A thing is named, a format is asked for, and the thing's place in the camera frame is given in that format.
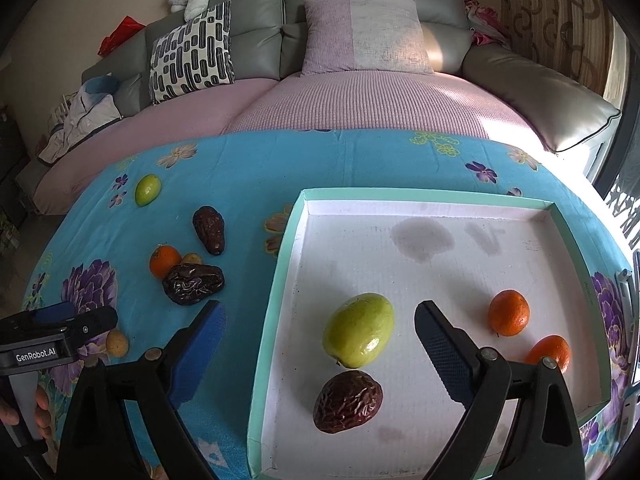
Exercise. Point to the pink floral cloth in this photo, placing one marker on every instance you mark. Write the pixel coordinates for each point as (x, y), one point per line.
(485, 25)

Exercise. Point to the small brown longan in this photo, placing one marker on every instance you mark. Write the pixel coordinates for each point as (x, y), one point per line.
(192, 258)

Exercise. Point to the white blue clothing pile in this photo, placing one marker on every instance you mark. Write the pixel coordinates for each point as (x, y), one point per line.
(91, 110)

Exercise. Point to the orange mandarin on cloth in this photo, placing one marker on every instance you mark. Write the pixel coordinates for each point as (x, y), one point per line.
(162, 260)

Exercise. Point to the small green fruit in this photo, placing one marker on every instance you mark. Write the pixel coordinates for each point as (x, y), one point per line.
(147, 190)

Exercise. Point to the black white patterned cushion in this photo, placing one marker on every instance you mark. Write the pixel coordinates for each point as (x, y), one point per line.
(193, 56)

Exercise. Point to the brown longan fruit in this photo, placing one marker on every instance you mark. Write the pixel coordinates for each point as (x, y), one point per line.
(116, 344)

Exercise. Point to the elongated dark red date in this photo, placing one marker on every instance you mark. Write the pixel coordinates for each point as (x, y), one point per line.
(209, 227)

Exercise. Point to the pink square cushion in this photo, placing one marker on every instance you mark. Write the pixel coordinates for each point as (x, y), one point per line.
(348, 35)

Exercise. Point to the orange mandarin near rim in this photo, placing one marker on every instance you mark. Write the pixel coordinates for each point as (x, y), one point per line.
(554, 347)

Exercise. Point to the large green fruit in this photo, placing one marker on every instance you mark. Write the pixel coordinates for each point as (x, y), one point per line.
(359, 330)

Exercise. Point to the blue floral tablecloth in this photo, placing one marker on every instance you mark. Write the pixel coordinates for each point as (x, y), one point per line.
(100, 254)

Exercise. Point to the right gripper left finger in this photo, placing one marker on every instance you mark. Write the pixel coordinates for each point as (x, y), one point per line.
(97, 440)

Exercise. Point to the wrinkled dark red date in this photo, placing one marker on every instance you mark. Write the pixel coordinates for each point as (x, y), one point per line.
(189, 283)

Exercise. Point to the red bag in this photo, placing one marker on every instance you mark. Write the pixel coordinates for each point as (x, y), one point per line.
(125, 30)

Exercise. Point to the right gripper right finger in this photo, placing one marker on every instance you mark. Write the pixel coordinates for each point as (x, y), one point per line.
(543, 441)

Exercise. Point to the brown patterned curtain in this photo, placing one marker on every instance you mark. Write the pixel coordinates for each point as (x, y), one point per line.
(572, 37)

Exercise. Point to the pink sofa cover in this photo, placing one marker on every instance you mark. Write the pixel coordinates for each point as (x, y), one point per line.
(350, 100)

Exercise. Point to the orange mandarin in tray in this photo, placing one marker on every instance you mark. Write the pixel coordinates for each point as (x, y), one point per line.
(508, 313)

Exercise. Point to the white tray teal rim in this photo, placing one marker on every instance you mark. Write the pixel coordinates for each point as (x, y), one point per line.
(456, 249)

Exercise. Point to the dark red date in tray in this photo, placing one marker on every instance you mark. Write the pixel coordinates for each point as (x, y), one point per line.
(348, 400)

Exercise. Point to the person's left hand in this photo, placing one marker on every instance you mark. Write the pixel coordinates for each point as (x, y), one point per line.
(42, 415)

